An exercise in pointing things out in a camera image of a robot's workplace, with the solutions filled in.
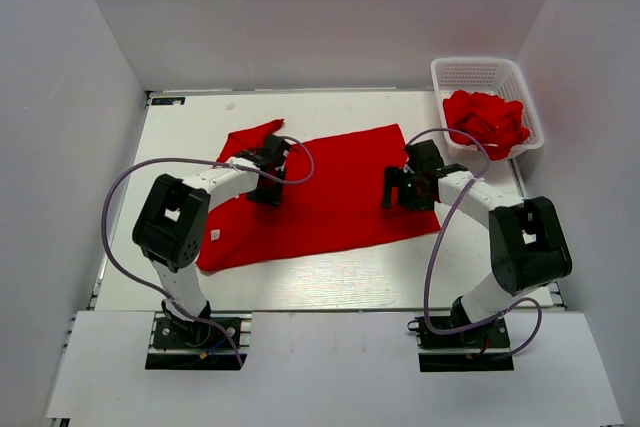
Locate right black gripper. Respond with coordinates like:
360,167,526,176
382,166,436,212

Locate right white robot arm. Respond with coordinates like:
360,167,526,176
381,140,573,346

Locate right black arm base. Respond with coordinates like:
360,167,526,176
407,317,514,373

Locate white plastic basket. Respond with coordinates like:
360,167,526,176
431,57,544,159

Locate red t shirt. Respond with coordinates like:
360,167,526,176
197,124,440,273

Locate red t shirts pile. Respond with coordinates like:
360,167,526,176
443,90,530,161

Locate black table label sticker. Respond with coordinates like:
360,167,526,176
150,96,186,106

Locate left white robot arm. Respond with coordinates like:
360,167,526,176
132,134,291,346

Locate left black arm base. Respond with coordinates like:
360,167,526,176
145,313,251,371

